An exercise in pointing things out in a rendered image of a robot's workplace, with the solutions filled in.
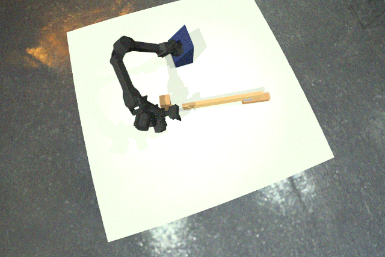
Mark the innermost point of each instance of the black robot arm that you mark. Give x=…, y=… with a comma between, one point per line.
x=131, y=95

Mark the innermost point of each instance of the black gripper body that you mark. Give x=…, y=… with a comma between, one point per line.
x=172, y=112

